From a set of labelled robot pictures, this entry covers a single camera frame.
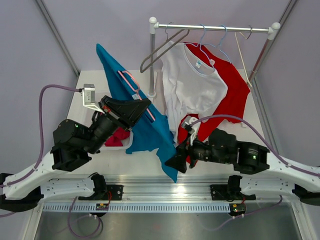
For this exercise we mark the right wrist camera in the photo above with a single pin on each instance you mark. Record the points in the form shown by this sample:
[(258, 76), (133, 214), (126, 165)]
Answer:
[(191, 125)]

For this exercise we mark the grey hanger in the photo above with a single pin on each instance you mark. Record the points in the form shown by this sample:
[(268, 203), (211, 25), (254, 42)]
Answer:
[(157, 53)]

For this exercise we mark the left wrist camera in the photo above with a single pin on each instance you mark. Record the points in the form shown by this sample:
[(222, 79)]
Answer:
[(88, 97)]

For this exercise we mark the metal clothes rack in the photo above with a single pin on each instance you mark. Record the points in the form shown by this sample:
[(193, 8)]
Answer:
[(271, 32)]

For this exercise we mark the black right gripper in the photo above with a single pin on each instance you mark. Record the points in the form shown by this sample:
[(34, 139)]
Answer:
[(178, 162)]

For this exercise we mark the magenta t shirt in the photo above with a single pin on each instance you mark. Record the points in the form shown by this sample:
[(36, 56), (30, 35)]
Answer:
[(116, 139)]

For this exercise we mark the cream white hanger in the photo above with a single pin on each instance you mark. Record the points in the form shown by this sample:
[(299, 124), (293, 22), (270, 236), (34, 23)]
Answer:
[(242, 57)]

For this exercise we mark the pink hanger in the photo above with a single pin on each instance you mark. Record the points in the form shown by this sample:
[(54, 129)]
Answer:
[(129, 88)]

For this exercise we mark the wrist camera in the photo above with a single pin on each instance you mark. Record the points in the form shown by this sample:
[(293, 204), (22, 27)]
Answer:
[(191, 125), (88, 97)]

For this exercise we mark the white t shirt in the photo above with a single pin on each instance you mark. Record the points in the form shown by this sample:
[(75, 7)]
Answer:
[(190, 86)]

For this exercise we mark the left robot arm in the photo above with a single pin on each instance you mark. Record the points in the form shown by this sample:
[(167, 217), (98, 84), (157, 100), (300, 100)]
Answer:
[(74, 143)]

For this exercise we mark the clear plastic basket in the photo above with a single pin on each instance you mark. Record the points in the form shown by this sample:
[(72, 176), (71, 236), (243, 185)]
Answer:
[(126, 143)]

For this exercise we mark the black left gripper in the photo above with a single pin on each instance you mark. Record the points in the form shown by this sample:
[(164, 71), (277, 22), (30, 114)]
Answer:
[(124, 112)]

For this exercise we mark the white slotted cable duct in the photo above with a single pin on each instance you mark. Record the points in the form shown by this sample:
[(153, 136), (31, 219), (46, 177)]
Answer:
[(137, 208)]

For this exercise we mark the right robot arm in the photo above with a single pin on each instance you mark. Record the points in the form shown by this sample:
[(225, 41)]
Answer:
[(259, 171)]

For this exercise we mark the blue t shirt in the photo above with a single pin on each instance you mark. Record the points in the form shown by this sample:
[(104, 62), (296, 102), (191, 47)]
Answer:
[(152, 131)]

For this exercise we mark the aluminium mounting rail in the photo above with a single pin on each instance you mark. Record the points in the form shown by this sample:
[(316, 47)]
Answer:
[(175, 185)]

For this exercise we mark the light blue hanger right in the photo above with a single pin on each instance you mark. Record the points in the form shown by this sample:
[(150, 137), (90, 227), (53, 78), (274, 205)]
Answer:
[(222, 43)]

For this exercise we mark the red t shirt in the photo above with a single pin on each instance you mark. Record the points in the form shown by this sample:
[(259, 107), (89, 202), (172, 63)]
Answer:
[(235, 100)]

